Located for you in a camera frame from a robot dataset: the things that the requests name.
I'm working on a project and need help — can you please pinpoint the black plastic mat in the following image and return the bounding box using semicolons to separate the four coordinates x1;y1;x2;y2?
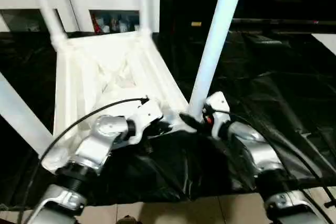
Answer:
0;25;336;206

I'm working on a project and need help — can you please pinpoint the black robot left foot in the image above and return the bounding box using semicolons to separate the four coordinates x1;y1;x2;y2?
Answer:
117;216;142;224

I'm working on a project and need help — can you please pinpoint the red bottle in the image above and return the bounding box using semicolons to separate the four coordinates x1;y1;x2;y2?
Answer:
91;17;101;34

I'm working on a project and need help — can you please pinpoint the white flat sheet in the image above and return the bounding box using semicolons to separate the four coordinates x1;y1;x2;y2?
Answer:
312;33;336;57

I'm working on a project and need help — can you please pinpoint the white cabinet with glass doors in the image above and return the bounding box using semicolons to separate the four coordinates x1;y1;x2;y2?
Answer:
0;0;161;34

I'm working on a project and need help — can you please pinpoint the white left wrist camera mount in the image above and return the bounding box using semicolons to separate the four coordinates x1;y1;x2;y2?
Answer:
126;98;164;144

